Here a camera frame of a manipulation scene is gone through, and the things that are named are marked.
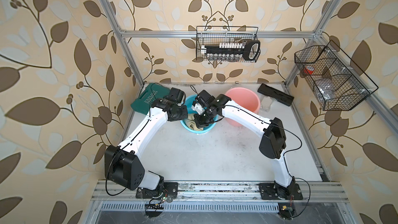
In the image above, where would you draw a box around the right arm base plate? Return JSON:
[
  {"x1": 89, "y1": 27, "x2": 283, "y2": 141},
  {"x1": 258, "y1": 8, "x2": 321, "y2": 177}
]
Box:
[{"x1": 258, "y1": 180, "x2": 304, "y2": 200}]

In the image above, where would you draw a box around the green tool case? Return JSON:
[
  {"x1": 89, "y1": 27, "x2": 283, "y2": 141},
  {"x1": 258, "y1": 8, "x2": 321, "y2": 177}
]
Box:
[{"x1": 131, "y1": 83, "x2": 171, "y2": 115}]

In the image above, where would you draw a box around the black socket set holder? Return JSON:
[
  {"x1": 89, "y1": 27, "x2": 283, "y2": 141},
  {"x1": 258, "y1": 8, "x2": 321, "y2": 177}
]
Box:
[{"x1": 199, "y1": 40, "x2": 261, "y2": 62}]

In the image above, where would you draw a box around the pink plastic bucket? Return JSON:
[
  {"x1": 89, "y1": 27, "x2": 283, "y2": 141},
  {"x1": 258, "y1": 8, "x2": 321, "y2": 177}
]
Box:
[{"x1": 225, "y1": 87, "x2": 260, "y2": 114}]

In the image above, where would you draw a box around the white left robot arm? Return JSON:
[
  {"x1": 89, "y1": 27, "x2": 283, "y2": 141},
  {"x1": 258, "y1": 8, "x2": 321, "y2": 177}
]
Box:
[{"x1": 104, "y1": 88, "x2": 188, "y2": 199}]

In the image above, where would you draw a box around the beige cleaning cloth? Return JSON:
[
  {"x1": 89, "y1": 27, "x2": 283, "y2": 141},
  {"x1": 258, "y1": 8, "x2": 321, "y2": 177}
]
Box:
[{"x1": 184, "y1": 114, "x2": 203, "y2": 131}]

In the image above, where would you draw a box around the clear plastic bag in basket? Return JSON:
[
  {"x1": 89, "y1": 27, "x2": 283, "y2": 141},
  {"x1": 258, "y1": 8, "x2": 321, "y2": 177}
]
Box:
[{"x1": 315, "y1": 78, "x2": 335, "y2": 101}]

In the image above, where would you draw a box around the red tape roll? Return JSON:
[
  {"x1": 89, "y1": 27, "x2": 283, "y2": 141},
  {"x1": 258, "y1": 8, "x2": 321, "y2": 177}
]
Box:
[{"x1": 303, "y1": 65, "x2": 315, "y2": 75}]

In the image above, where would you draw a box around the blue plastic bucket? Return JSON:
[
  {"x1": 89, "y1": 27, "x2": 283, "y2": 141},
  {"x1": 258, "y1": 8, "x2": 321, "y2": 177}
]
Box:
[{"x1": 180, "y1": 94, "x2": 218, "y2": 135}]

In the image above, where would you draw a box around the black wire basket right wall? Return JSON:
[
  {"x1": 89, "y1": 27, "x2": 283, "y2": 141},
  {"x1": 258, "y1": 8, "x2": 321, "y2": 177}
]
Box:
[{"x1": 294, "y1": 40, "x2": 379, "y2": 111}]

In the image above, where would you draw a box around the black plastic tray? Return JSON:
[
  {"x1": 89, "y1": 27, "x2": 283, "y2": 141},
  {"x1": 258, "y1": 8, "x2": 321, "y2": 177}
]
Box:
[{"x1": 258, "y1": 84, "x2": 294, "y2": 107}]

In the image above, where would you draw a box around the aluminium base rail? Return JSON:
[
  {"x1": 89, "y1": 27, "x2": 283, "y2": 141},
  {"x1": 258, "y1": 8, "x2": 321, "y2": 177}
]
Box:
[{"x1": 91, "y1": 180, "x2": 349, "y2": 213}]

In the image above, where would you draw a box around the black wire basket back wall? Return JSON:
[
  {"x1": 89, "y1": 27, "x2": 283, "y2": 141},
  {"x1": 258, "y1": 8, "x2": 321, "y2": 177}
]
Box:
[{"x1": 195, "y1": 26, "x2": 261, "y2": 63}]

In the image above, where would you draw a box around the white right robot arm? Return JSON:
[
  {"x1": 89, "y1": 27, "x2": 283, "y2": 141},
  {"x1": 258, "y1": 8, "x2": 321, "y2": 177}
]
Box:
[{"x1": 192, "y1": 90, "x2": 295, "y2": 199}]

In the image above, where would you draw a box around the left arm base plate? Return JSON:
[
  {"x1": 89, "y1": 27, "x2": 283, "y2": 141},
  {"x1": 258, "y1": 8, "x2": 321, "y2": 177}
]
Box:
[{"x1": 136, "y1": 181, "x2": 179, "y2": 200}]

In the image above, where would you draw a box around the clear bag with white part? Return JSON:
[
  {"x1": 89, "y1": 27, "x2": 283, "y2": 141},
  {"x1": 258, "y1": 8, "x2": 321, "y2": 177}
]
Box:
[{"x1": 261, "y1": 96, "x2": 274, "y2": 112}]

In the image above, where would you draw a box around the black wire basket wall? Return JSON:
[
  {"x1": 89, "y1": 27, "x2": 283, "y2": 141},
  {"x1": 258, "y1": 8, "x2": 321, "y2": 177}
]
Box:
[
  {"x1": 294, "y1": 40, "x2": 379, "y2": 111},
  {"x1": 195, "y1": 26, "x2": 261, "y2": 63}
]

